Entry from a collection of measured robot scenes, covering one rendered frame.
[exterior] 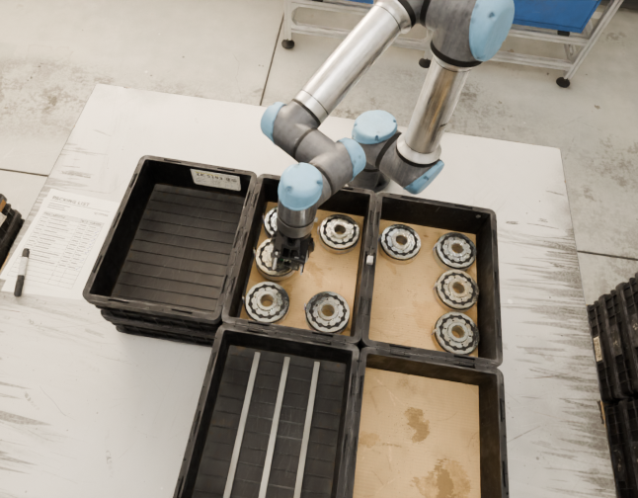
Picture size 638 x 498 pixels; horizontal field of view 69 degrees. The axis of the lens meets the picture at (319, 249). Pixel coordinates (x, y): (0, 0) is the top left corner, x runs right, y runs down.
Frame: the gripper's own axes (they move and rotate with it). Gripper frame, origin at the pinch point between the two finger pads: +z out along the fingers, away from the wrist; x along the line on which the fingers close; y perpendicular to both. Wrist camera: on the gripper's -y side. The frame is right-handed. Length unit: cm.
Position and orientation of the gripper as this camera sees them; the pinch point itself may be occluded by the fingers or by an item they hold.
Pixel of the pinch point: (289, 258)
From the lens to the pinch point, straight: 112.3
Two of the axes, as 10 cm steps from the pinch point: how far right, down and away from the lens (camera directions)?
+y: -1.5, 8.7, -4.8
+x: 9.8, 1.9, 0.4
